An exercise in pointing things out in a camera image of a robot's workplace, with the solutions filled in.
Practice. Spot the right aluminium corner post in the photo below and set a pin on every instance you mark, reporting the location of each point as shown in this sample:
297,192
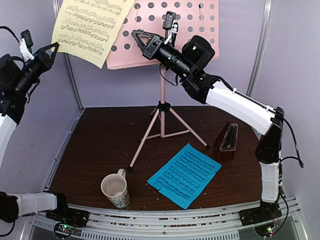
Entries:
261,48

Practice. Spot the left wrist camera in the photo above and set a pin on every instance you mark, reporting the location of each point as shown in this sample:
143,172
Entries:
25,45

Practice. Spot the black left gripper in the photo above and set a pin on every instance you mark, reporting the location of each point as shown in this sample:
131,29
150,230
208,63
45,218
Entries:
46,61

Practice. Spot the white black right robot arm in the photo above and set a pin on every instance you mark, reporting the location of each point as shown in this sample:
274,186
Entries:
214,91

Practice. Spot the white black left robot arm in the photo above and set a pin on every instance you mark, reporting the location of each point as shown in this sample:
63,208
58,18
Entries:
19,76

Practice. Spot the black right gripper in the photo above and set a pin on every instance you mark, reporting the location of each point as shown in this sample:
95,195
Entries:
151,47

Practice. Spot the left round circuit board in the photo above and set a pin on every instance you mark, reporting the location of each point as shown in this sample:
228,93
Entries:
63,230

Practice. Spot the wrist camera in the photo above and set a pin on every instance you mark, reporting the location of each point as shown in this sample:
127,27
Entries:
25,45
171,27

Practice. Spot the right round circuit board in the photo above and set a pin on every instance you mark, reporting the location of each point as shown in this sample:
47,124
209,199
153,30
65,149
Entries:
266,230

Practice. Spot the round circuit board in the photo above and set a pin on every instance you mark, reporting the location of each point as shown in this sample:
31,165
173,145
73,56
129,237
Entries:
266,230
63,230

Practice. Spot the dark red wooden metronome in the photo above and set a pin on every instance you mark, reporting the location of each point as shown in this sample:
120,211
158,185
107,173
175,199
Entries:
219,155

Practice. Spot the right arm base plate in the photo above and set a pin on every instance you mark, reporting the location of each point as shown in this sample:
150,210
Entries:
257,215

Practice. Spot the yellow sheet music page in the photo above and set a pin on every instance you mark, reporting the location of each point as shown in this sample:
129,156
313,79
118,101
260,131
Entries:
88,29

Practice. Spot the left aluminium corner post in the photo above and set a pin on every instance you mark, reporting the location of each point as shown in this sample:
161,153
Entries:
68,65

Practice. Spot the blue sheet music page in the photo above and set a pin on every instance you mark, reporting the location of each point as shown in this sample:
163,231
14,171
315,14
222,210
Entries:
183,178

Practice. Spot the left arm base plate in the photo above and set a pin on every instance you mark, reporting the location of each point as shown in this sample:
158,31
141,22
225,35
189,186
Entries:
73,217

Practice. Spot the white patterned ceramic mug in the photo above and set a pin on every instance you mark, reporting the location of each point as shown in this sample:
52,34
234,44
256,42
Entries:
115,187

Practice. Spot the pink music stand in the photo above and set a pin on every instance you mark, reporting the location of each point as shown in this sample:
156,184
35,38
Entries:
148,16

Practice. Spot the aluminium corner post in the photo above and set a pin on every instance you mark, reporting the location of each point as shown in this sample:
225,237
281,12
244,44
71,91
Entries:
68,65
261,48

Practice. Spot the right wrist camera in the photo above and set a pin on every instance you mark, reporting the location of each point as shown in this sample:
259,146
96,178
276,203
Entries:
171,27

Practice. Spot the clear plastic metronome cover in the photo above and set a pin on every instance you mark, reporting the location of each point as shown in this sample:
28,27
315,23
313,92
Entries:
229,141

